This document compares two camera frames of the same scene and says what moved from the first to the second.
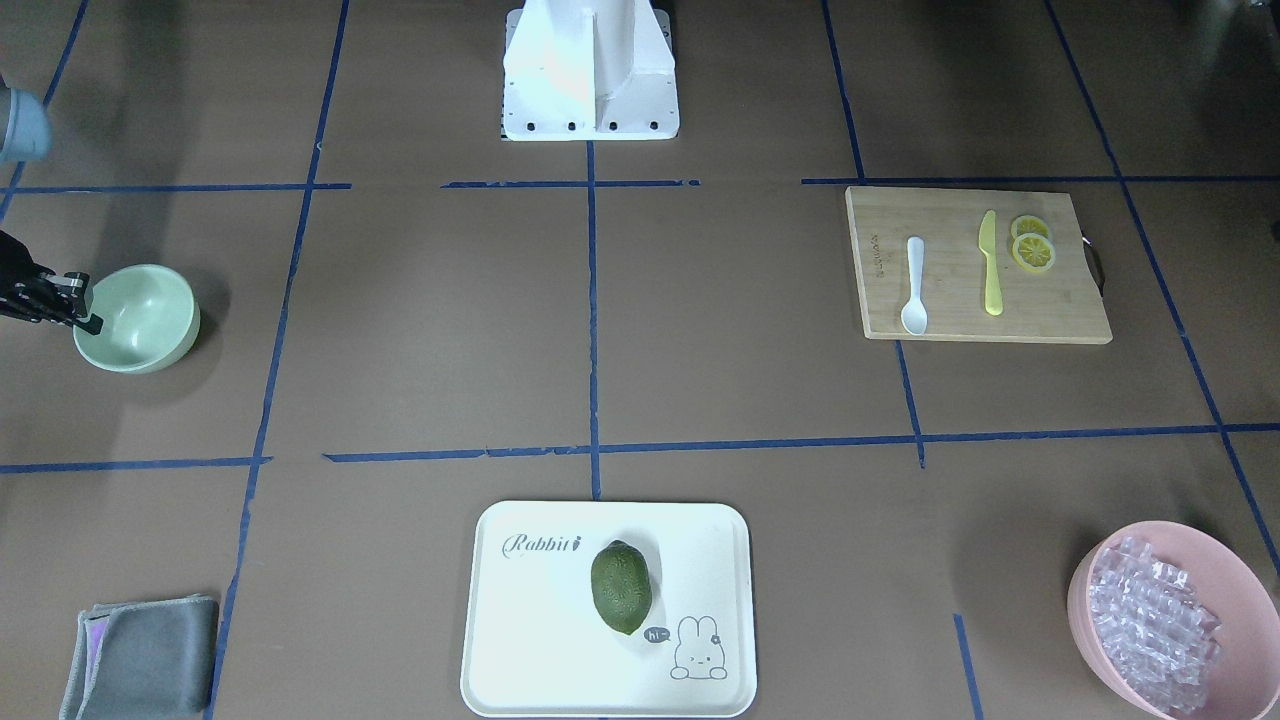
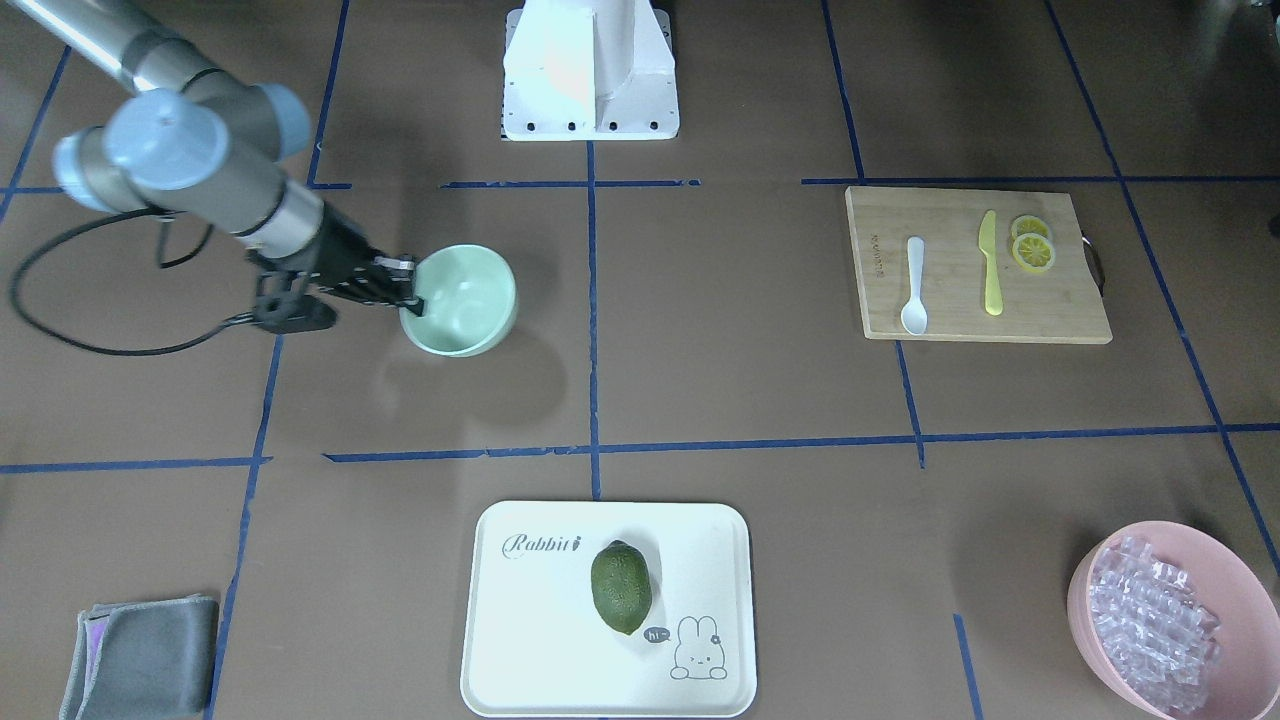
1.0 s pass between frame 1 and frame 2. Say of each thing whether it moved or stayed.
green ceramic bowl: moved
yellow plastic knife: stayed
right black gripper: moved
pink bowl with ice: stayed
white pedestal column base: stayed
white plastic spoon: stayed
